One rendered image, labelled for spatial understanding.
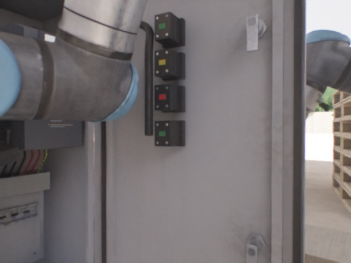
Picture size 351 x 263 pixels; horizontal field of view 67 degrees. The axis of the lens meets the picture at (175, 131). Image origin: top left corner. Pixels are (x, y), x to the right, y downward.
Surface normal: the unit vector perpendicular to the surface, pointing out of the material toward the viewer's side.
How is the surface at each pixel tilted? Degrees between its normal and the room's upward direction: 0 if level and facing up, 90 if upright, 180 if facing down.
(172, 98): 90
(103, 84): 120
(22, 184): 90
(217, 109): 90
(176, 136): 90
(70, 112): 144
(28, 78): 100
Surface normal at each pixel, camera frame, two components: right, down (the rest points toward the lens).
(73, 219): -0.58, 0.01
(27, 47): 0.57, -0.58
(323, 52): -0.26, 0.00
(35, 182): 0.82, 0.00
